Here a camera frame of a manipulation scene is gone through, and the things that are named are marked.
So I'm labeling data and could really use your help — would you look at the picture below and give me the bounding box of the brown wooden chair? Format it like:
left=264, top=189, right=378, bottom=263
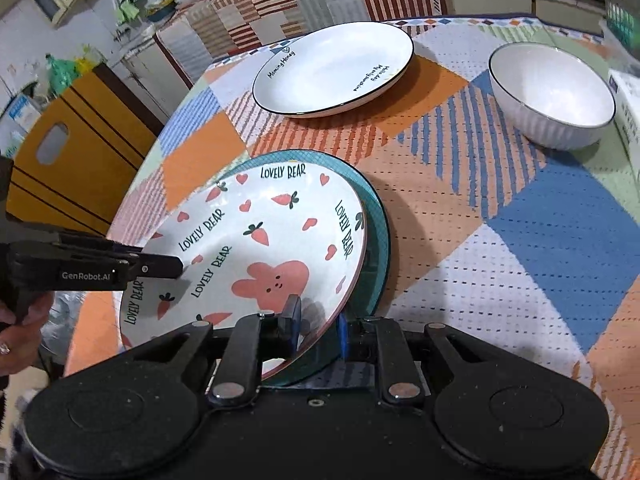
left=7, top=64, right=174, bottom=239

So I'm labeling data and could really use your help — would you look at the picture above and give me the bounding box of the cream low cabinet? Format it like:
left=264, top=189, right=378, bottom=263
left=442, top=0, right=608, bottom=36

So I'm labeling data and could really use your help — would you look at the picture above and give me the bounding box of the white tissue box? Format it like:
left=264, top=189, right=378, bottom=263
left=607, top=70, right=640, bottom=187

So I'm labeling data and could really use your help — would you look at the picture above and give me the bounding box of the white plate with black rim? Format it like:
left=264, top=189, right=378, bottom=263
left=251, top=21, right=415, bottom=119

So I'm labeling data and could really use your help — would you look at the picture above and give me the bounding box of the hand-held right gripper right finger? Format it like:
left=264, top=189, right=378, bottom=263
left=337, top=310, right=507, bottom=404

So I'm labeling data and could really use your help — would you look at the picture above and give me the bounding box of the green plastic bottle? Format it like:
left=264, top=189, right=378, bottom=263
left=600, top=0, right=640, bottom=52

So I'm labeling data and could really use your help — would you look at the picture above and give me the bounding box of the green plastic bag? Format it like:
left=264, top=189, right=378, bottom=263
left=44, top=52, right=97, bottom=97

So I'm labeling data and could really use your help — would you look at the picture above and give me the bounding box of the bunny carrot print plate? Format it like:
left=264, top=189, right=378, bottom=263
left=119, top=162, right=371, bottom=381

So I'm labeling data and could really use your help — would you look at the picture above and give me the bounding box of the white ribbed bowl black rim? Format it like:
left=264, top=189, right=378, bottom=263
left=488, top=42, right=617, bottom=150

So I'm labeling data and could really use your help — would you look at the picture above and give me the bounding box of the person's left hand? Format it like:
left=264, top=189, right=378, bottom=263
left=0, top=290, right=57, bottom=377

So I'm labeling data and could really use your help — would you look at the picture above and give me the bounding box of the teal plate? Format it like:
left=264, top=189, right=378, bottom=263
left=220, top=152, right=392, bottom=389

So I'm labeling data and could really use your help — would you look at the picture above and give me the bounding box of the patchwork furniture cover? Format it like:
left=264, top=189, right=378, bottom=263
left=155, top=0, right=447, bottom=88

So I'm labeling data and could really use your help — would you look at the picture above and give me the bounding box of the patchwork tablecloth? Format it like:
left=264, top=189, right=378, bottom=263
left=75, top=15, right=640, bottom=466

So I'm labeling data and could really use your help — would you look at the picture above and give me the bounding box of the blue and white carton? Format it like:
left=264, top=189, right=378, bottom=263
left=0, top=95, right=42, bottom=162

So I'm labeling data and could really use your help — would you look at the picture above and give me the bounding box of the blue basin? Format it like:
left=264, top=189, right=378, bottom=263
left=145, top=0, right=179, bottom=24

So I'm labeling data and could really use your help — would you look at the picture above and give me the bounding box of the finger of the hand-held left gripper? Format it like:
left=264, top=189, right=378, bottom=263
left=126, top=253, right=184, bottom=281

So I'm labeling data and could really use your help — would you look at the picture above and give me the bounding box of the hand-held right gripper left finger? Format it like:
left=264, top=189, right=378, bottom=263
left=120, top=295, right=303, bottom=408

